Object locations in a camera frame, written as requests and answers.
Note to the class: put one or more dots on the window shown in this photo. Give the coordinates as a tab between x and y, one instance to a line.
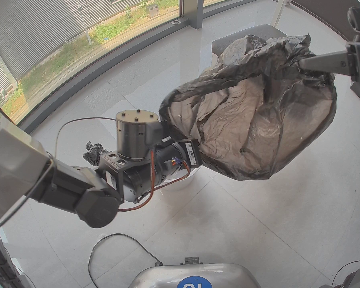
63	25

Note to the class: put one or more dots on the black plastic bag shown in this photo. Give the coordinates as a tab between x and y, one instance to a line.
243	115

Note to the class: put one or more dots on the white chair with grey cushions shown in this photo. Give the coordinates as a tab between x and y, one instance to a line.
252	31

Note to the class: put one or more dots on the white trash bin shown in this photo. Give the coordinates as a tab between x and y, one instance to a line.
180	182

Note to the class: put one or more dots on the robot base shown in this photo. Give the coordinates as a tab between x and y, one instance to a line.
195	276

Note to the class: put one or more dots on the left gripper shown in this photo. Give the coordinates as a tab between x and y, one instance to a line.
180	157

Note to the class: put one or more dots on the crumpled black plastic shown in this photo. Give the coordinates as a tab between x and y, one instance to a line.
93	154

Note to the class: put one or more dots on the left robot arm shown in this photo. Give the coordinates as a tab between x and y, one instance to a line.
15	160

